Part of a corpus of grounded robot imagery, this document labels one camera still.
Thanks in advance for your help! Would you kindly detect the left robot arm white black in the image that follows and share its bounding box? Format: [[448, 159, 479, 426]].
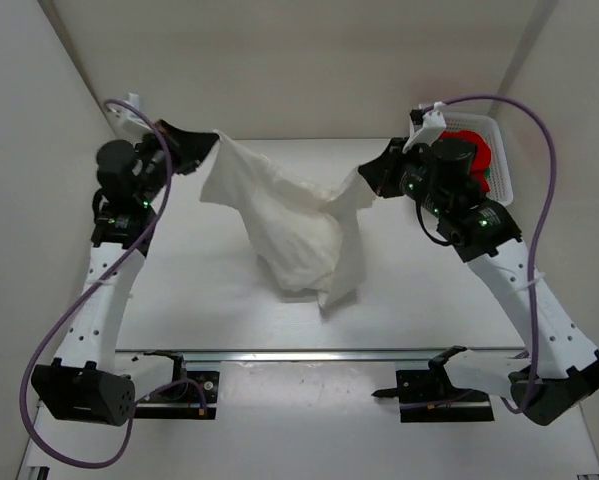
[[31, 120, 219, 426]]

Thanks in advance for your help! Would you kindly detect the white t shirt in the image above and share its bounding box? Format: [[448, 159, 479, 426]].
[[200, 134, 377, 310]]

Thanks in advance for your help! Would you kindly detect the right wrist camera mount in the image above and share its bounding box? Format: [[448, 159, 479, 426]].
[[402, 102, 447, 154]]

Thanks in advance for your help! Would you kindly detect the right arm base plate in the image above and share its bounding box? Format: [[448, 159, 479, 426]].
[[371, 346, 494, 423]]

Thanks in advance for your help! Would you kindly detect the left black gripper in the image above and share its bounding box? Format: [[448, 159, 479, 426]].
[[135, 120, 220, 206]]

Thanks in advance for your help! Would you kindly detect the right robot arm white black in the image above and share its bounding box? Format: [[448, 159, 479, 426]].
[[358, 137, 599, 426]]

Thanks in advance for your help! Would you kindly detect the aluminium table rail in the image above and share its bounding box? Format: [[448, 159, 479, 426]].
[[116, 349, 530, 365]]

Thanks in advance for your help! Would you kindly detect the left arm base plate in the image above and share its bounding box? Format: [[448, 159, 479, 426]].
[[130, 350, 220, 421]]

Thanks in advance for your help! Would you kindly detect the red t shirt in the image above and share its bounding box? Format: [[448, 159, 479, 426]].
[[440, 130, 492, 194]]

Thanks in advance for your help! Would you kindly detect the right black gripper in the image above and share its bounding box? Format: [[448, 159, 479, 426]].
[[360, 137, 449, 217]]

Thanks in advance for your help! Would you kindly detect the white plastic basket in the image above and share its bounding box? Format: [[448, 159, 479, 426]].
[[442, 111, 514, 206]]

